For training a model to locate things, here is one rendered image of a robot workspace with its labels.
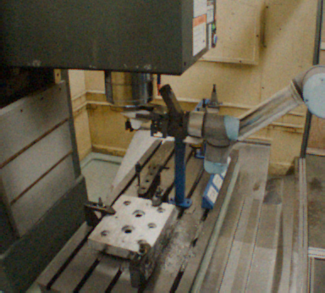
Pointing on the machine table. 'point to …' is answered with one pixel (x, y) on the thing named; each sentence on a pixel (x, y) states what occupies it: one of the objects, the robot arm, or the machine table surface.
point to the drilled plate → (132, 227)
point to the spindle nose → (129, 88)
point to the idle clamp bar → (149, 181)
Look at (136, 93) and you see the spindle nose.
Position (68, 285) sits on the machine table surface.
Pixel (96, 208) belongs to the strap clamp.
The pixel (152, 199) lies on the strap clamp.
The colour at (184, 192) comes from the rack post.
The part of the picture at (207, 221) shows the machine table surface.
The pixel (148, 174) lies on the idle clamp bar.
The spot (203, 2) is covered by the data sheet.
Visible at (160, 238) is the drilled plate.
